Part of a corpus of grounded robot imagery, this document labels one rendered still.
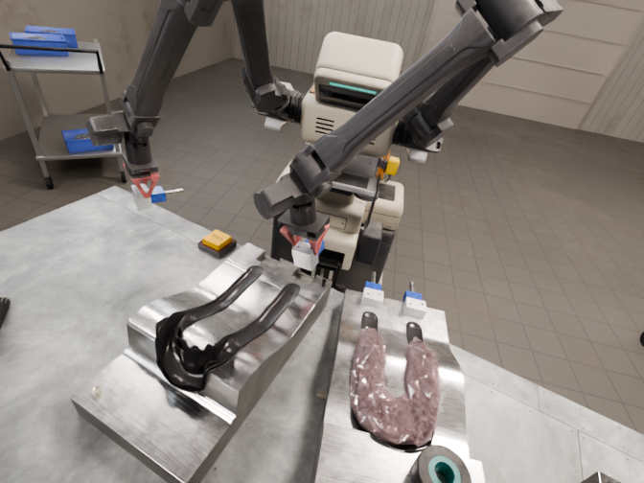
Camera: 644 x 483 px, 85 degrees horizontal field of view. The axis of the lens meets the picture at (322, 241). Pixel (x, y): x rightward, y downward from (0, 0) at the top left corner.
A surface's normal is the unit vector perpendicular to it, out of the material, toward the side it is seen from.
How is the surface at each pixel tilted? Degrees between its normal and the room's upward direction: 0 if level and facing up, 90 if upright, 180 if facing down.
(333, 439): 0
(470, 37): 71
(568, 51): 90
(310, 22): 90
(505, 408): 0
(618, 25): 90
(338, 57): 42
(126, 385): 0
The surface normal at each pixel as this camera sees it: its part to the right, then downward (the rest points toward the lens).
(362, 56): -0.03, -0.21
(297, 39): -0.20, 0.56
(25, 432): 0.15, -0.79
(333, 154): -0.39, 0.18
